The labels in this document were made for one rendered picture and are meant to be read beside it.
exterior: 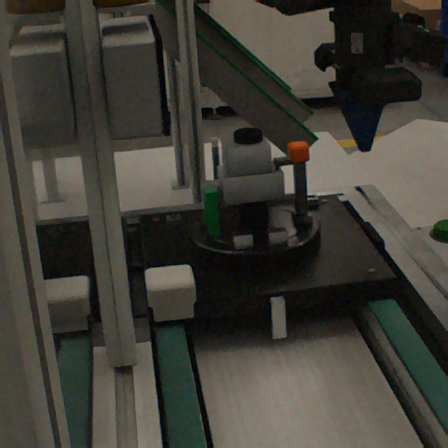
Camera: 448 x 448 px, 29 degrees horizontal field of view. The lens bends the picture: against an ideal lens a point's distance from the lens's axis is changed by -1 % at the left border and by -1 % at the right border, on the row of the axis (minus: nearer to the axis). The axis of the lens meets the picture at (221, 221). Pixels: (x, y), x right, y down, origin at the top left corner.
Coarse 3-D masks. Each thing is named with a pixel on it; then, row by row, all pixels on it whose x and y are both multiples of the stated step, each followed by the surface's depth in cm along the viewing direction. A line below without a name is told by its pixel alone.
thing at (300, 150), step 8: (288, 144) 91; (296, 144) 91; (304, 144) 91; (288, 152) 92; (296, 152) 90; (304, 152) 90; (280, 160) 91; (288, 160) 91; (296, 160) 91; (304, 160) 91; (296, 168) 91; (304, 168) 91; (296, 176) 92; (304, 176) 92; (296, 184) 92; (304, 184) 92; (296, 192) 92; (304, 192) 92; (296, 200) 93; (304, 200) 93; (296, 208) 93; (304, 208) 93
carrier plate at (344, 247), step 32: (160, 224) 101; (320, 224) 98; (352, 224) 98; (160, 256) 93; (192, 256) 92; (320, 256) 90; (352, 256) 90; (224, 288) 85; (256, 288) 84; (288, 288) 84; (320, 288) 84; (352, 288) 84; (384, 288) 85
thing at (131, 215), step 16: (320, 192) 110; (336, 192) 110; (160, 208) 109; (176, 208) 108; (192, 208) 108; (128, 224) 105; (144, 272) 107; (144, 288) 98; (144, 304) 95; (144, 320) 82; (144, 336) 79
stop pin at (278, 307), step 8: (280, 296) 83; (272, 304) 82; (280, 304) 83; (272, 312) 83; (280, 312) 83; (272, 320) 83; (280, 320) 83; (272, 328) 83; (280, 328) 83; (272, 336) 84; (280, 336) 84
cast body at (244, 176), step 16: (240, 128) 91; (256, 128) 90; (224, 144) 90; (240, 144) 89; (256, 144) 89; (224, 160) 90; (240, 160) 88; (256, 160) 89; (272, 160) 93; (224, 176) 89; (240, 176) 89; (256, 176) 89; (272, 176) 90; (224, 192) 90; (240, 192) 90; (256, 192) 90; (272, 192) 90
